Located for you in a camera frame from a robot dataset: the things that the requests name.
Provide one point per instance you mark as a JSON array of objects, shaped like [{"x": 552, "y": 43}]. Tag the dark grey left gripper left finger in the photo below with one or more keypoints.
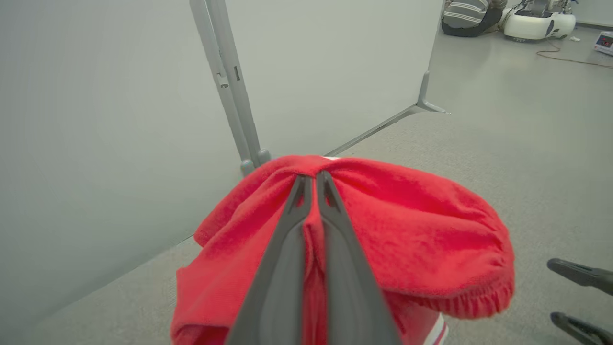
[{"x": 282, "y": 287}]

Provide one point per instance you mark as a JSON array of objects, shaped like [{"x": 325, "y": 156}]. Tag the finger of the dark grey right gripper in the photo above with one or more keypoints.
[
  {"x": 589, "y": 333},
  {"x": 589, "y": 277}
]

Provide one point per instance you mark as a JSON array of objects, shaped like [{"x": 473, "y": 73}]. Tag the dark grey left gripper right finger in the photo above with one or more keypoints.
[{"x": 349, "y": 297}]

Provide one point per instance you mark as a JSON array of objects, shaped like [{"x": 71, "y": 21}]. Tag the red and white garment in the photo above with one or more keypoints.
[{"x": 421, "y": 239}]

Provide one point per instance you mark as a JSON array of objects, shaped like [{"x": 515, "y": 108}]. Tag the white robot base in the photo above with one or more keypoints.
[{"x": 527, "y": 26}]

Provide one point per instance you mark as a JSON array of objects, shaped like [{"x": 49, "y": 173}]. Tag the grey partition foot strut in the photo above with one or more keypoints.
[{"x": 424, "y": 96}]

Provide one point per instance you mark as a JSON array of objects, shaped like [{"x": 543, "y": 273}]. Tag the white partition panel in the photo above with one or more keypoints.
[
  {"x": 335, "y": 62},
  {"x": 96, "y": 120}
]

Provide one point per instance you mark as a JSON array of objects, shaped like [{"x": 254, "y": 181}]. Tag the white device with red display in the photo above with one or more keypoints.
[{"x": 604, "y": 43}]

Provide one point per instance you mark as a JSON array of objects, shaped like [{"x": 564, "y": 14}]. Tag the seated person in striped shirt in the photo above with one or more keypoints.
[{"x": 467, "y": 14}]

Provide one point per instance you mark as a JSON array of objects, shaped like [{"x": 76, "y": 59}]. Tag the grey partition post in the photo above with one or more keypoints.
[
  {"x": 228, "y": 43},
  {"x": 210, "y": 43}
]

